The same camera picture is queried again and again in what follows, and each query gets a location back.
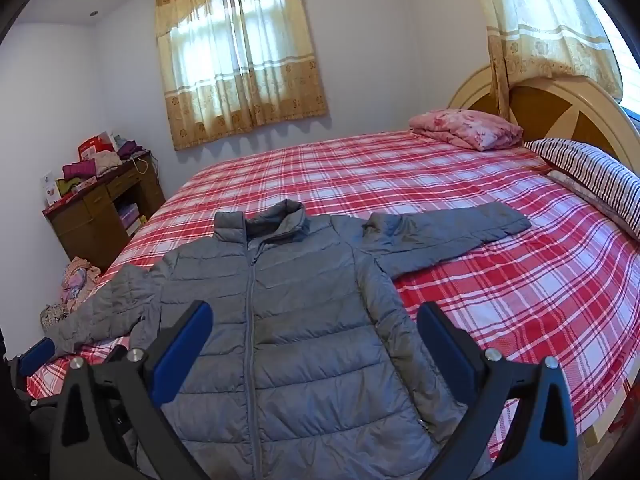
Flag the red plaid bed sheet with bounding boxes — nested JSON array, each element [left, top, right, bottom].
[[25, 129, 640, 461]]

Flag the clothes pile on floor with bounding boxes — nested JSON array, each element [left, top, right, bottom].
[[40, 257, 101, 332]]

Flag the boxes under desk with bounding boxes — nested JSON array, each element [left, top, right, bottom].
[[118, 204, 146, 237]]

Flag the white card on desk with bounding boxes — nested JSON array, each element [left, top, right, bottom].
[[40, 171, 61, 207]]

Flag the cream wooden headboard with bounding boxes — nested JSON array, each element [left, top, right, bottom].
[[448, 63, 640, 176]]

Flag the clothes pile on desk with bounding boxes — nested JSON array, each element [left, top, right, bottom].
[[56, 132, 145, 197]]

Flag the grey puffer jacket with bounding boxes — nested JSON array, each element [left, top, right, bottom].
[[48, 200, 529, 479]]

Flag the beige side window curtain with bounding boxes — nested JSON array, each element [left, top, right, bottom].
[[480, 0, 624, 119]]

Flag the pink floral folded blanket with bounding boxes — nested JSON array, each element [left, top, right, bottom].
[[409, 108, 524, 152]]

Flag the brown wooden desk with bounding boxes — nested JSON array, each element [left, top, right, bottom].
[[43, 151, 166, 271]]

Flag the striped pillow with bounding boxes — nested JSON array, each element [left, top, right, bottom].
[[525, 138, 640, 240]]

